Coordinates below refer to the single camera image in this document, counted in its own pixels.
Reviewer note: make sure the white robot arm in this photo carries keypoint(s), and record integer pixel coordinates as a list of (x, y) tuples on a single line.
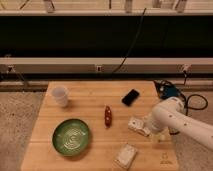
[(168, 113)]

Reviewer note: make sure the small red sauce bottle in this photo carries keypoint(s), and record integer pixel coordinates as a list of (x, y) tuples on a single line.
[(108, 116)]

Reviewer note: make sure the green ceramic bowl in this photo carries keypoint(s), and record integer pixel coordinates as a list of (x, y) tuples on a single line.
[(71, 137)]

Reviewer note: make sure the black smartphone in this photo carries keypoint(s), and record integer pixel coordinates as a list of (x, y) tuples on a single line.
[(130, 97)]

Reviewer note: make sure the white plastic cup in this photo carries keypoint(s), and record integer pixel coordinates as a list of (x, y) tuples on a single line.
[(60, 96)]

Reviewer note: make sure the blue electronics box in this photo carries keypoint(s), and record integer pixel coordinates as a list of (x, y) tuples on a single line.
[(166, 89)]

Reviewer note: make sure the clear plastic wrapped packet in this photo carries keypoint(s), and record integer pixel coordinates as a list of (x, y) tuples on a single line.
[(126, 156)]

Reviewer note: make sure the white wall outlet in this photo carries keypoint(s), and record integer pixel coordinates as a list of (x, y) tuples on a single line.
[(99, 69)]

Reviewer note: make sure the grey horizontal rail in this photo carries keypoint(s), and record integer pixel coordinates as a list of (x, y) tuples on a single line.
[(89, 65)]

